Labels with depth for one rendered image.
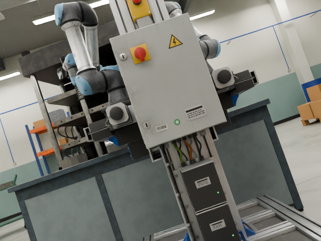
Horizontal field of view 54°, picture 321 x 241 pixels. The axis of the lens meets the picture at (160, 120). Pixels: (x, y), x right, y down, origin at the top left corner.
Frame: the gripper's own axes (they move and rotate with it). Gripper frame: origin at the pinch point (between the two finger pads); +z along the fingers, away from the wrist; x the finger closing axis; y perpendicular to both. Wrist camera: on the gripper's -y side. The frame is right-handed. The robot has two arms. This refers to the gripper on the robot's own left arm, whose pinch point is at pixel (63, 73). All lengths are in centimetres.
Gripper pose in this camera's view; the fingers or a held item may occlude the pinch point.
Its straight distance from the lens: 243.5
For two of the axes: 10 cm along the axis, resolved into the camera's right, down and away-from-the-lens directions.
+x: 8.8, -1.4, 4.5
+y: 2.1, 9.7, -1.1
